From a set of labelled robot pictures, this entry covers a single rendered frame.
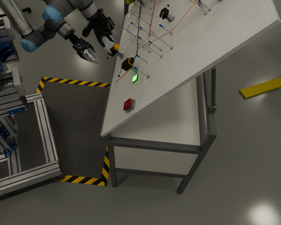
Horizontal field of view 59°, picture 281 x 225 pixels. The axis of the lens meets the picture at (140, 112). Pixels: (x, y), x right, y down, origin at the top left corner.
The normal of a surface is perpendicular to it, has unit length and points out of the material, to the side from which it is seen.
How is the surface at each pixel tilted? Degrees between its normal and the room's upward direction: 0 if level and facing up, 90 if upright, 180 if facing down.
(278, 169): 0
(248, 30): 54
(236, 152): 0
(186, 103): 0
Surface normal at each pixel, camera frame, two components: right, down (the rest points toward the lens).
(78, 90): 0.05, -0.58
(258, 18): -0.77, -0.42
